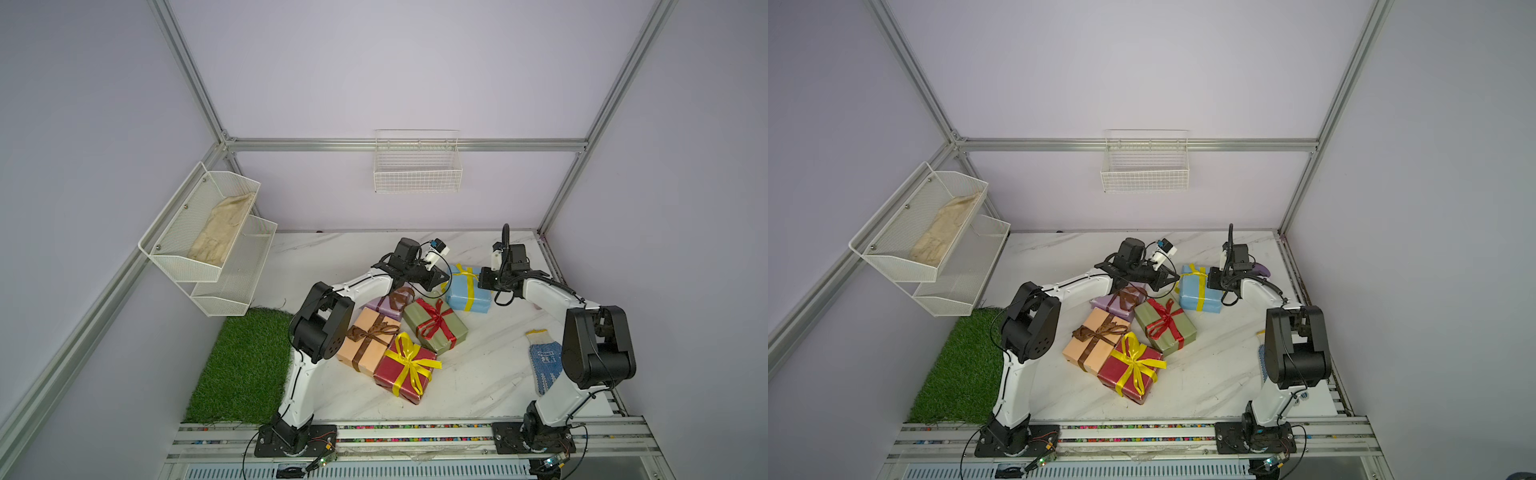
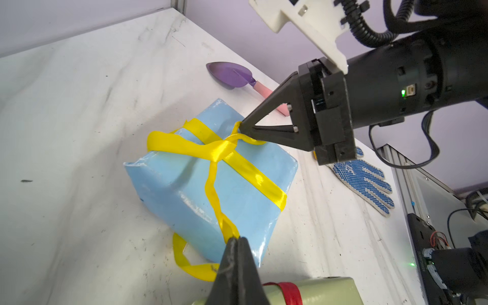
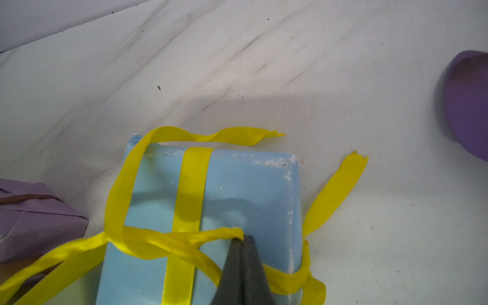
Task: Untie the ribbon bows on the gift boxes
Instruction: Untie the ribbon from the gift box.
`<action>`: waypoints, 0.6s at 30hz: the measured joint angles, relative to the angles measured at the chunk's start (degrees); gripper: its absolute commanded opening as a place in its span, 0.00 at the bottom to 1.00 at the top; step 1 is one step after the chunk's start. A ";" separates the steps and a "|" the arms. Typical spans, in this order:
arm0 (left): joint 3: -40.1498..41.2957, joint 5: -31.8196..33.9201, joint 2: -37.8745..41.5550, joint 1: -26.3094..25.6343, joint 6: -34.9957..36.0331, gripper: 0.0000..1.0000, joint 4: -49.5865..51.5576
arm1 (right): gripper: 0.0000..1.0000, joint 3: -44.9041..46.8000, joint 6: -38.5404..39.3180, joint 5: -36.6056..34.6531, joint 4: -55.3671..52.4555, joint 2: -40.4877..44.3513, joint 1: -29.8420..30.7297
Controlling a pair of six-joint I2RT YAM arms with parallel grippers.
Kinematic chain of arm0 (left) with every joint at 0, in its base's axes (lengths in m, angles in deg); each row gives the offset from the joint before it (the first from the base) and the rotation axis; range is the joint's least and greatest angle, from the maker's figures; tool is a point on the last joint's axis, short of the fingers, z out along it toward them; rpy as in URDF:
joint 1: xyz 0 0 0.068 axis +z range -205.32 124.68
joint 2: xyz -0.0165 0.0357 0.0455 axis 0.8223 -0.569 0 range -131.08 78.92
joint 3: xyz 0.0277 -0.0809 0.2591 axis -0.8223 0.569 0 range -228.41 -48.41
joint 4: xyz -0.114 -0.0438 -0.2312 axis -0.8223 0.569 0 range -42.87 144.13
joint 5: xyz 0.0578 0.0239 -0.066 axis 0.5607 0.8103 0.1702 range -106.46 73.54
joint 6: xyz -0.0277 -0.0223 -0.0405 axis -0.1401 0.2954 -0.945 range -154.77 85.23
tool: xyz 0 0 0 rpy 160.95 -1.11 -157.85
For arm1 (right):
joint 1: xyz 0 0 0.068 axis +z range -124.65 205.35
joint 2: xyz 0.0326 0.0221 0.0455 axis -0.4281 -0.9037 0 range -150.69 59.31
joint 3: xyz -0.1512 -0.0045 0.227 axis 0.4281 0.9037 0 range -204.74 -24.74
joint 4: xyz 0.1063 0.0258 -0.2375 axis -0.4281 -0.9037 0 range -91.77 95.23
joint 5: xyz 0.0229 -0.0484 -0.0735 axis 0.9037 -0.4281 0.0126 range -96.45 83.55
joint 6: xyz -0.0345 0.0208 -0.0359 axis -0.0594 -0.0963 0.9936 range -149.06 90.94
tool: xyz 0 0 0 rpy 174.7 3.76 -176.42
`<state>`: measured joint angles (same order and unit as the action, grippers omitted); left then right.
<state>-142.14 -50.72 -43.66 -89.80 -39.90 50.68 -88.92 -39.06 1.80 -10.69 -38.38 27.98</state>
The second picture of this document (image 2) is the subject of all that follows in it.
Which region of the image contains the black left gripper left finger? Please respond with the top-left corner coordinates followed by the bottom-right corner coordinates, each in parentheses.
top-left (205, 238), bottom-right (238, 305)

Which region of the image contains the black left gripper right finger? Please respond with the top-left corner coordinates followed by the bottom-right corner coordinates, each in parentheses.
top-left (236, 237), bottom-right (270, 305)

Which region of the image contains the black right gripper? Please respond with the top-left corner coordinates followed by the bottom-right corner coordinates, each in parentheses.
top-left (240, 18), bottom-right (487, 164)

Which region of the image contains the red ribbon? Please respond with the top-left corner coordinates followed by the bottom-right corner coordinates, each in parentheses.
top-left (264, 282), bottom-right (303, 305)

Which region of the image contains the green gift box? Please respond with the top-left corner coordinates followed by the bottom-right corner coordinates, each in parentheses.
top-left (190, 276), bottom-right (365, 305)

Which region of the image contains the light blue gift box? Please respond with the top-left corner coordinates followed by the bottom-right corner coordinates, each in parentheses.
top-left (123, 98), bottom-right (299, 268)

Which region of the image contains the yellow ribbon of blue box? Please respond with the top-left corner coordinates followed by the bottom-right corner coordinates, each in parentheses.
top-left (126, 119), bottom-right (297, 282)

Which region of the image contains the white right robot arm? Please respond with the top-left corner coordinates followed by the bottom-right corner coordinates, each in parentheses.
top-left (240, 1), bottom-right (487, 165)

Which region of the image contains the blue dotted work glove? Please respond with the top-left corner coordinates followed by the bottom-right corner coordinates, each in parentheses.
top-left (327, 147), bottom-right (395, 217)

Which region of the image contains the purple trowel pink handle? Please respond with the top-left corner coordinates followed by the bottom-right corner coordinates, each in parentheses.
top-left (206, 62), bottom-right (273, 99)

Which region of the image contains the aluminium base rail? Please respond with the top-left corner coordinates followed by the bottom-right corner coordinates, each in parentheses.
top-left (380, 142), bottom-right (488, 305)

